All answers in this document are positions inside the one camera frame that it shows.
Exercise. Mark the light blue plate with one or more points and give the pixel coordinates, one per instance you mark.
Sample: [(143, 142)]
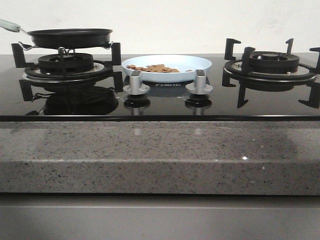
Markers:
[(185, 63)]

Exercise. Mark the brown meat pieces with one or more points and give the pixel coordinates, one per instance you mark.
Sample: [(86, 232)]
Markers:
[(156, 68)]

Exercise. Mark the black frying pan green handle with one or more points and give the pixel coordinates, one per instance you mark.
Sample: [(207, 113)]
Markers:
[(70, 38)]

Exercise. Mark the black glass cooktop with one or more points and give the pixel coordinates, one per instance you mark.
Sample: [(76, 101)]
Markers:
[(232, 99)]

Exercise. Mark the silver stove knob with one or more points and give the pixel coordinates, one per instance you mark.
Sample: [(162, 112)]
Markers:
[(199, 86), (136, 85)]

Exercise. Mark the black gas burner with grate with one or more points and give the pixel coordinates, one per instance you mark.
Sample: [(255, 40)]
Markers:
[(64, 70)]

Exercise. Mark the grey cabinet front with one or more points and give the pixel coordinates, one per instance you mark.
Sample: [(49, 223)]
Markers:
[(127, 217)]

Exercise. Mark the wire pan support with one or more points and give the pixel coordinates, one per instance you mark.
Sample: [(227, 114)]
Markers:
[(27, 47)]

